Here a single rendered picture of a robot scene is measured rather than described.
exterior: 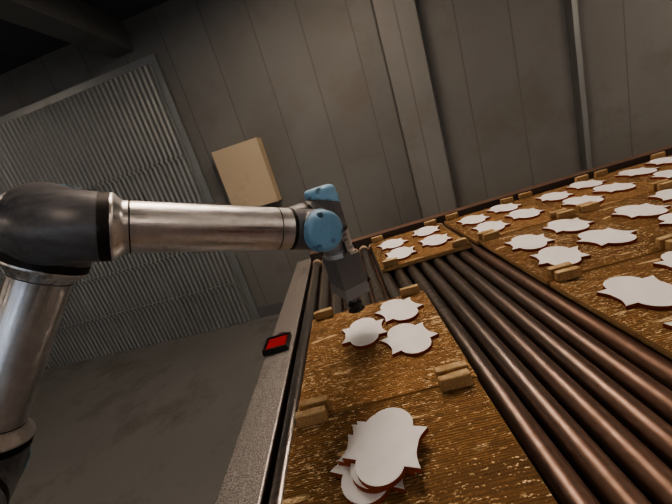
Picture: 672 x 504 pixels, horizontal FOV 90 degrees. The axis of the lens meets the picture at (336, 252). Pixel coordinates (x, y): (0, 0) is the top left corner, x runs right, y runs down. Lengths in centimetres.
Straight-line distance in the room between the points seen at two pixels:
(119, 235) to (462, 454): 56
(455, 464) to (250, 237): 44
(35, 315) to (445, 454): 65
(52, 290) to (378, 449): 55
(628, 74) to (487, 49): 113
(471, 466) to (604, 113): 341
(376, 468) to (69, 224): 51
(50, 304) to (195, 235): 26
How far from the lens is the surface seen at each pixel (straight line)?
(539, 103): 350
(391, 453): 56
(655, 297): 90
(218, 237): 54
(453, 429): 61
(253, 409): 84
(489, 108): 336
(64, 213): 53
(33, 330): 70
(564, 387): 71
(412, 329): 84
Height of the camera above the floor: 138
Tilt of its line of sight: 15 degrees down
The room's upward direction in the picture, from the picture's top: 17 degrees counter-clockwise
